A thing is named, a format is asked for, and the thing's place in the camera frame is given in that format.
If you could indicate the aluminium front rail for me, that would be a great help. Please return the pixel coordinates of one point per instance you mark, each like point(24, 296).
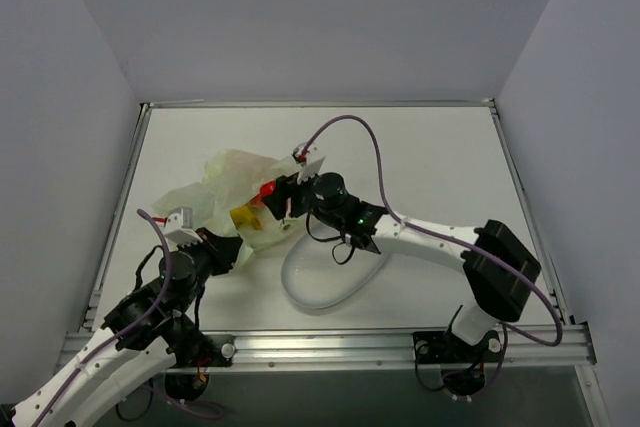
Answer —
point(376, 349)

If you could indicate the orange fake mango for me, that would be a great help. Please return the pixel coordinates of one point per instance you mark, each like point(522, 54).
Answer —
point(256, 202)

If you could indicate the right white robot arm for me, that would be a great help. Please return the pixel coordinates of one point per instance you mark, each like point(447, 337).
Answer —
point(499, 269)

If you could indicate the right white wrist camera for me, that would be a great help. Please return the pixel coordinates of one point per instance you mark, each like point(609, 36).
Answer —
point(309, 160)

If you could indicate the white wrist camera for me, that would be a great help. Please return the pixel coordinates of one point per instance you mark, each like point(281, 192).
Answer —
point(309, 160)
point(178, 227)

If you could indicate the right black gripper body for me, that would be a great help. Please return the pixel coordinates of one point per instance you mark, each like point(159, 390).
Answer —
point(286, 195)

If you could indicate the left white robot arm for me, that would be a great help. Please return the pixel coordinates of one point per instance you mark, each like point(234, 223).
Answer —
point(146, 333)

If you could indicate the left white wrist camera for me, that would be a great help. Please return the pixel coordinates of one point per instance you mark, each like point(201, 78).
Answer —
point(178, 227)

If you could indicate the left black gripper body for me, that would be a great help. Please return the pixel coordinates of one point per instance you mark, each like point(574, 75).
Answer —
point(218, 251)

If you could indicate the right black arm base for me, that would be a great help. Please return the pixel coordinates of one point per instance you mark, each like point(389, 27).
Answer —
point(466, 371)

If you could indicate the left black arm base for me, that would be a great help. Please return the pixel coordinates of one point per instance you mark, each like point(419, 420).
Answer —
point(189, 377)

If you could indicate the yellow fake banana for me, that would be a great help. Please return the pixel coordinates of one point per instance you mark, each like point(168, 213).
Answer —
point(245, 216)

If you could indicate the red watermelon slice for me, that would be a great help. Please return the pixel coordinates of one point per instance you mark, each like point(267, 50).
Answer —
point(267, 189)

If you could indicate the white oval plate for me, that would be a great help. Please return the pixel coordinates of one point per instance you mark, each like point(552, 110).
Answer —
point(313, 279)

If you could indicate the pale green plastic bag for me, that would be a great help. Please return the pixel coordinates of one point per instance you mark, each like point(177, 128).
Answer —
point(231, 179)

